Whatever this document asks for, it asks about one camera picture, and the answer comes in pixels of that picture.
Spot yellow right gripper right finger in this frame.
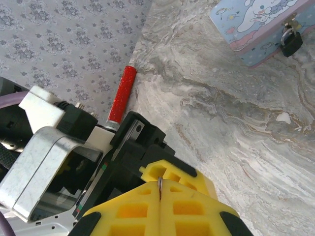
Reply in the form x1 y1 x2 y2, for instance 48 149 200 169
159 178 241 236

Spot metal box hasp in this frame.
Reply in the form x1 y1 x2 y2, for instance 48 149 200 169
282 13 300 31

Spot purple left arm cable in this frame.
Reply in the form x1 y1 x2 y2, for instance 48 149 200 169
0 94 28 109

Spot small grey pouch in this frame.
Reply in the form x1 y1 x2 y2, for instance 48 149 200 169
209 0 315 69

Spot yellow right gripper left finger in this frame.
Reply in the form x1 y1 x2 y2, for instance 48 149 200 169
82 180 161 236

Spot red glitter cylinder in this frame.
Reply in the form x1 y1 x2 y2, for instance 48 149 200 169
103 65 137 132

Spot black padlock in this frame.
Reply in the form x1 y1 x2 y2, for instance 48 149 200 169
280 27 304 59

